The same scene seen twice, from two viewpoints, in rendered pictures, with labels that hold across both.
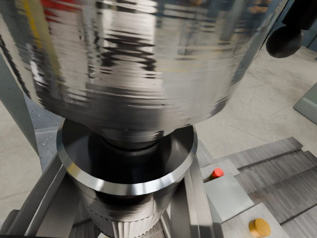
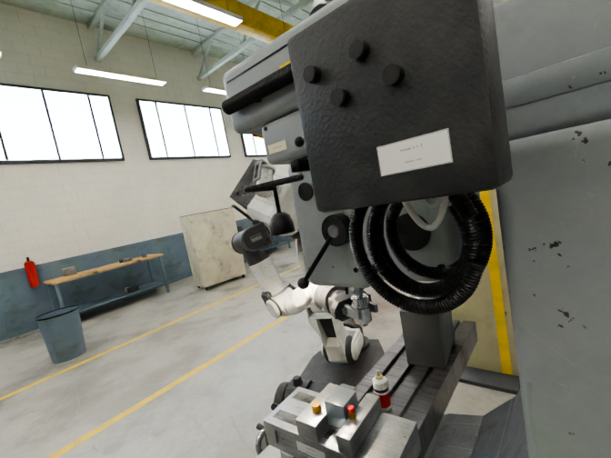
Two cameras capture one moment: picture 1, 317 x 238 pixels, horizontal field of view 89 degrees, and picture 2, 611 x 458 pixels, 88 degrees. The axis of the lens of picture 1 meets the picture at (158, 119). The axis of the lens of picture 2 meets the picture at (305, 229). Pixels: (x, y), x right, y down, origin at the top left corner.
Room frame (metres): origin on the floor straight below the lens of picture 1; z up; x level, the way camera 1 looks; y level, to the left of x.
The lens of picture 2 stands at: (0.75, -0.37, 1.54)
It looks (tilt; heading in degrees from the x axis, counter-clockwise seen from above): 6 degrees down; 160
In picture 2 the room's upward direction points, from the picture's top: 11 degrees counter-clockwise
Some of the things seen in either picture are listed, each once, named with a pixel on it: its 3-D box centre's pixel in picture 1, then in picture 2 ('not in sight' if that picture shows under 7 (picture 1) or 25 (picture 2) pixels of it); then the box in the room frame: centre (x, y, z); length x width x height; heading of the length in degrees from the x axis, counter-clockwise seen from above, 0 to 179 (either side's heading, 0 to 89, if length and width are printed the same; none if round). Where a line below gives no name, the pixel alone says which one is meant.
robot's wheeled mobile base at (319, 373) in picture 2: not in sight; (343, 362); (-0.79, 0.28, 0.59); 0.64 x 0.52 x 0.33; 137
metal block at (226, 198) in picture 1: (219, 200); (342, 407); (0.11, -0.12, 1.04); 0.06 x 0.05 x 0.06; 121
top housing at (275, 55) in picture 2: not in sight; (325, 77); (0.05, 0.02, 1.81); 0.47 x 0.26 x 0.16; 29
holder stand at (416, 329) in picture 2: not in sight; (428, 323); (-0.11, 0.34, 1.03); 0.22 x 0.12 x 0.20; 126
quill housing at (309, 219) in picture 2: not in sight; (346, 216); (0.04, 0.01, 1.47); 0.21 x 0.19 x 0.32; 119
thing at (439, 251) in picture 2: not in sight; (420, 207); (0.21, 0.10, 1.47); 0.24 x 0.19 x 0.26; 119
